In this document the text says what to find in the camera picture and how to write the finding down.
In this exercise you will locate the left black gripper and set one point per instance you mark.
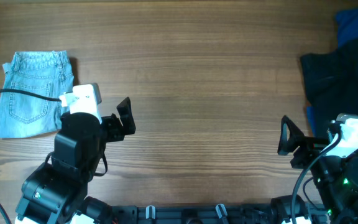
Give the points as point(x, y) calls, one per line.
point(114, 127)

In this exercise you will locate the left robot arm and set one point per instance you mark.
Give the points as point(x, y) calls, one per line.
point(54, 192)

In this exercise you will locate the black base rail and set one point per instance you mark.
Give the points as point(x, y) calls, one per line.
point(220, 213)

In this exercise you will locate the dark blue garment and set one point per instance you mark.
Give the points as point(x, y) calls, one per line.
point(357, 28)

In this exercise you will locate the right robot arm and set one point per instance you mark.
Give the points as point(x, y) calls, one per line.
point(328, 183)

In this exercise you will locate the black garment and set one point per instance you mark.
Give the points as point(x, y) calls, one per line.
point(331, 84)

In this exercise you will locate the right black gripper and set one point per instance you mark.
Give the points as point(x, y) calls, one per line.
point(310, 148)

